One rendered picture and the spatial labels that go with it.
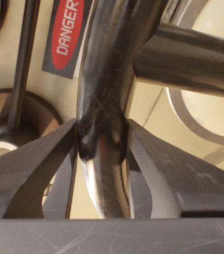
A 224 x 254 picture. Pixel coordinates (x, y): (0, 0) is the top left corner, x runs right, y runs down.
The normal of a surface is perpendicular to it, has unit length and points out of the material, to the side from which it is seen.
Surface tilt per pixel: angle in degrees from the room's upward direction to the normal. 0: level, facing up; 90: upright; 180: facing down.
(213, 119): 80
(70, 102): 90
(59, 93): 90
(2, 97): 90
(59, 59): 90
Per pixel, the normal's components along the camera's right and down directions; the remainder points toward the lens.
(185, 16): 0.02, 0.58
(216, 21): -0.43, 0.34
